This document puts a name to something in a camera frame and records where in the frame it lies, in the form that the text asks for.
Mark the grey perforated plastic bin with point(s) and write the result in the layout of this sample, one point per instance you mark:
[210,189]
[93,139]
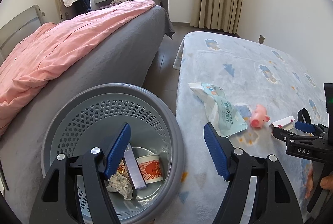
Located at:
[148,133]

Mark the crumpled clothes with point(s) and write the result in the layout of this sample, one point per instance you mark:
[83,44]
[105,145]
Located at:
[121,1]

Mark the purple grey long box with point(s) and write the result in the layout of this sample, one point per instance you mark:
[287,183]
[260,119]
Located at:
[134,169]

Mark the wall socket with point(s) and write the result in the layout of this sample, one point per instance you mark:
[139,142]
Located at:
[261,39]

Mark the crumpled white tissue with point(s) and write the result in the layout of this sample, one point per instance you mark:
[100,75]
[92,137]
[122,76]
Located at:
[119,185]

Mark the orange printed noodle cup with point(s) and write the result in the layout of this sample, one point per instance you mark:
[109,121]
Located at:
[151,169]

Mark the small white card box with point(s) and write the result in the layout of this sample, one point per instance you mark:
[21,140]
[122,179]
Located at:
[282,122]

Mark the pink duvet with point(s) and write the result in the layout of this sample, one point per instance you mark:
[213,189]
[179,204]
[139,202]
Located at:
[52,52]

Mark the wet wipes packet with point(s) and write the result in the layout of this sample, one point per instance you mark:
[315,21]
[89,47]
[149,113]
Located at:
[223,112]

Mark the light blue printed blanket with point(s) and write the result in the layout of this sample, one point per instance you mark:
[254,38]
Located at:
[247,65]

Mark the grey headboard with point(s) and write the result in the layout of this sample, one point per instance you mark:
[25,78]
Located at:
[18,28]

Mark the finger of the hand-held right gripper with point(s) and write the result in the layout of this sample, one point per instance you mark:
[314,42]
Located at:
[304,126]
[282,134]

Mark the dark jacket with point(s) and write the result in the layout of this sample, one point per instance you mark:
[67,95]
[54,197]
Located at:
[83,1]

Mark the black pen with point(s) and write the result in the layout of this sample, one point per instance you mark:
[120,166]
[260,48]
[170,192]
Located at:
[4,179]

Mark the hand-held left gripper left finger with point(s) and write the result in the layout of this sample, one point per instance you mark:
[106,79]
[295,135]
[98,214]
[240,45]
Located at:
[117,152]

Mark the grey sheeted bed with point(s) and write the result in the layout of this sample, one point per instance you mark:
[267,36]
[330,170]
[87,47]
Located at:
[117,57]

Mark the person's right hand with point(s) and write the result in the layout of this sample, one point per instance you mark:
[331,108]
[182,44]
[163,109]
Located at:
[327,181]

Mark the pink pig toy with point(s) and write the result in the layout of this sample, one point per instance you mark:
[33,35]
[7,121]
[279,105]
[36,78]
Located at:
[258,117]

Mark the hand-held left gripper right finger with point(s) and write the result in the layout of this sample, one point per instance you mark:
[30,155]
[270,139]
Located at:
[216,153]

